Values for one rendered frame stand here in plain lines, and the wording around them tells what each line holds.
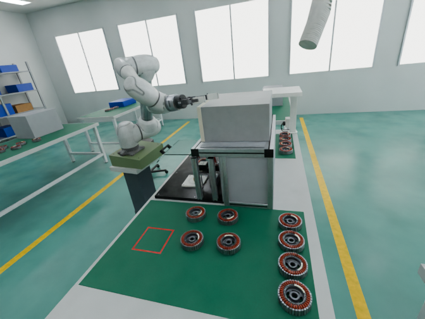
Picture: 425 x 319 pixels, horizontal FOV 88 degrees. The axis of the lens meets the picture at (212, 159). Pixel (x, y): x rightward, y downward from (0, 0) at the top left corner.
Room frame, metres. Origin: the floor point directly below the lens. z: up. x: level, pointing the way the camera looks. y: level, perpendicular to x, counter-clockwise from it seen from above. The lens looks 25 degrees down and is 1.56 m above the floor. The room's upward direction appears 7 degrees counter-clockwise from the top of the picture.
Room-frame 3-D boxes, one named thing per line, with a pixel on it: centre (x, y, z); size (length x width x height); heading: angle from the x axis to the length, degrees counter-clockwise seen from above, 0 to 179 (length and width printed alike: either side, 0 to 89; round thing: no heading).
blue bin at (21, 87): (6.58, 5.02, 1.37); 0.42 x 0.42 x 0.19; 73
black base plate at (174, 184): (1.48, 0.09, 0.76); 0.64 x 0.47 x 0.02; 162
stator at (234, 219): (0.96, -0.05, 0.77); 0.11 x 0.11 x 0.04
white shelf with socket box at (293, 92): (2.17, -0.73, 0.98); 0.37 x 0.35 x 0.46; 162
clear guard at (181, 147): (1.31, 0.15, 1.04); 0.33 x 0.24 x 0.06; 72
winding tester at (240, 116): (1.38, -0.20, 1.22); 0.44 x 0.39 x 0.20; 162
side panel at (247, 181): (1.05, -0.18, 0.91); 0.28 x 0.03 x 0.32; 72
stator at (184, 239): (0.82, 0.14, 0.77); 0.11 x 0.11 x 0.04
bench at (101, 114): (5.29, 1.91, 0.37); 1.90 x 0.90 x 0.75; 162
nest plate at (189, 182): (1.37, 0.14, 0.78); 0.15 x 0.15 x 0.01; 72
